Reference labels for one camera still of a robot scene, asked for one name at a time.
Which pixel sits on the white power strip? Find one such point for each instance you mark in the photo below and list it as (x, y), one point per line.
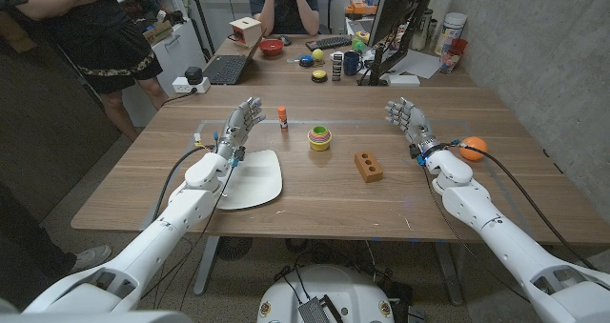
(180, 86)

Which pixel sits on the white plate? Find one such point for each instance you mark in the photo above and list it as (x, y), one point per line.
(257, 180)

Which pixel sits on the black stacked tower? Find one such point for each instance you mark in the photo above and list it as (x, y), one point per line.
(337, 66)

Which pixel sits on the wooden block with holes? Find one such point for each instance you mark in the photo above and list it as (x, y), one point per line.
(368, 168)

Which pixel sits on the white paper sheets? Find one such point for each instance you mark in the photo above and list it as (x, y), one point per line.
(421, 63)

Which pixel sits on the red bowl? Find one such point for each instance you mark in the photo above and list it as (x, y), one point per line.
(271, 47)

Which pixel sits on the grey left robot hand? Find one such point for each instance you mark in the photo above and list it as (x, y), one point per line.
(236, 132)

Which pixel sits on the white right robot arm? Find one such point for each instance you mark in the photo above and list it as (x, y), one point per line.
(505, 237)

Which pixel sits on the black computer monitor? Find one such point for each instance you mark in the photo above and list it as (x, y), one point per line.
(395, 4)

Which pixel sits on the seated person in grey shirt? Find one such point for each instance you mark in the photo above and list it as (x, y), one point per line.
(286, 13)

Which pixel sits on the grey table leg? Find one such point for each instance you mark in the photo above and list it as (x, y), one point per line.
(207, 266)
(448, 275)

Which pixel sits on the black power adapter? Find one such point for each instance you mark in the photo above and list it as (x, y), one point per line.
(193, 74)

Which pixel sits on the black laptop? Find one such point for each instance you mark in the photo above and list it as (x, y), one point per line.
(226, 69)

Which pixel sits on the orange glue stick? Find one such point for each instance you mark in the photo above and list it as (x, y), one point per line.
(283, 118)

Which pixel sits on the white shelf cabinet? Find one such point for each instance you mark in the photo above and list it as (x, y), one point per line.
(183, 46)

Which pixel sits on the yellow and black disc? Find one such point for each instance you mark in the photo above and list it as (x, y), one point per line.
(319, 75)

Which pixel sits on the standing person in black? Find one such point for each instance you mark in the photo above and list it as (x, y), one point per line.
(95, 27)

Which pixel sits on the black keyboard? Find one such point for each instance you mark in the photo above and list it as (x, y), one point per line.
(329, 43)

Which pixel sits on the yellow ball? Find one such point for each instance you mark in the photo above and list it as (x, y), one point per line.
(318, 54)

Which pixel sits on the cardboard box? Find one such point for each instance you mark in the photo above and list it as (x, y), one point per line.
(158, 32)

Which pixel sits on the white canister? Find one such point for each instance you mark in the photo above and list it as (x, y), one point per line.
(450, 30)

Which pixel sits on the green ball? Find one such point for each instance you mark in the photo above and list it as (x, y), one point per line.
(359, 45)

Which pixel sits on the rainbow stacking cups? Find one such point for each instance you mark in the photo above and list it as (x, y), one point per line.
(319, 139)

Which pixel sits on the blue round disc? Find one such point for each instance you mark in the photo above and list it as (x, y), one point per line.
(306, 61)

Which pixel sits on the red snack cup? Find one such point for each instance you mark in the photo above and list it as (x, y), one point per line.
(453, 56)

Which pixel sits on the orange fruit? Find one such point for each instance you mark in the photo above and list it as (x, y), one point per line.
(474, 149)

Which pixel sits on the wooden box with red face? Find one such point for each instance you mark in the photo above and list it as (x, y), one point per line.
(245, 31)

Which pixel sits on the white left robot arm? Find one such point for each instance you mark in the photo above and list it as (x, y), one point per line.
(143, 251)

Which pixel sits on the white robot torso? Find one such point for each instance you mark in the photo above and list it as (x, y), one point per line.
(329, 285)

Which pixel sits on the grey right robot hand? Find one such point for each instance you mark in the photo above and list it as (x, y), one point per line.
(417, 127)

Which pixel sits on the black round fan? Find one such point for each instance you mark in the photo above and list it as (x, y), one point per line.
(233, 248)

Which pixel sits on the white flat box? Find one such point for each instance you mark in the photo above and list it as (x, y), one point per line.
(403, 80)

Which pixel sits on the dark blue mug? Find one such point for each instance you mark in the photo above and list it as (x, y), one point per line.
(351, 63)

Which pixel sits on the orange boxes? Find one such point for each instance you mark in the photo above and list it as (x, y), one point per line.
(362, 6)

